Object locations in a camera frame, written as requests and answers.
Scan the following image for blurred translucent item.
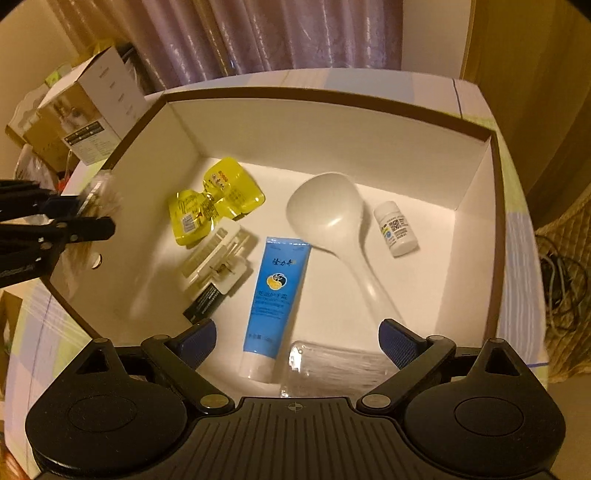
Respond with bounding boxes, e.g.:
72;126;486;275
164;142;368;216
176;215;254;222
76;175;124;222

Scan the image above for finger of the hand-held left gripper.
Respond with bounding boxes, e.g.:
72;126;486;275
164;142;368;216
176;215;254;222
0;217;116;265
0;181;93;223

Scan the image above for white printed product box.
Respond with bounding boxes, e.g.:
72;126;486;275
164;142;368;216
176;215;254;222
36;46;147;165

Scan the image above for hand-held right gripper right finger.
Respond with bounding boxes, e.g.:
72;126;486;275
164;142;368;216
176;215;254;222
358;318;532;414

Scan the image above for small white pill bottle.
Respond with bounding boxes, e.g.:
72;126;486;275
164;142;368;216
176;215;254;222
373;200;419;258

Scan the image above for brown storage box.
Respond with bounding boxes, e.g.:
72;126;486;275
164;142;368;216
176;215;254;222
36;86;509;398

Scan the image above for quilted tan chair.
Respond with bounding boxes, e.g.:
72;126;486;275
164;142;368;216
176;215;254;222
536;185;591;243

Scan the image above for wooden cabinet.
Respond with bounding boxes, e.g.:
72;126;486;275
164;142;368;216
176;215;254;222
462;0;591;232

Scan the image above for green printed bag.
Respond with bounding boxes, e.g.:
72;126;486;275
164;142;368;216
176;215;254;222
44;65;75;89

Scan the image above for white plastic ladle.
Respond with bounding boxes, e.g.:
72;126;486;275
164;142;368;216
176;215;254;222
285;172;407;328

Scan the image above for black labelled sachet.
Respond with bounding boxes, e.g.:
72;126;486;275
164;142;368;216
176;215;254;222
183;284;229;323

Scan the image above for purple curtain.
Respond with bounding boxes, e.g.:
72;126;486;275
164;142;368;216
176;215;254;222
46;0;407;90

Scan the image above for blue cream tube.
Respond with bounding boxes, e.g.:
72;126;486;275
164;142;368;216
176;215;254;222
239;236;314;381

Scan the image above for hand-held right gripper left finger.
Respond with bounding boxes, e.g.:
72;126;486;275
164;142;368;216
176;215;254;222
69;318;234;415

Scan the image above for clear cotton swab box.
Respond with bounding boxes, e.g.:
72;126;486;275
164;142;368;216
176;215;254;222
279;340;400;400

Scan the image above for brown cardboard box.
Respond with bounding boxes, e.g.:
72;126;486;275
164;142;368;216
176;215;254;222
21;131;77;174

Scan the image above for yellow snack packet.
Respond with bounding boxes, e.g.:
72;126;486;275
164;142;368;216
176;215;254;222
168;157;267;247

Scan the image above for bundle of dark cables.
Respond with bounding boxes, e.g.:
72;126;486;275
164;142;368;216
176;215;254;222
536;233;591;384

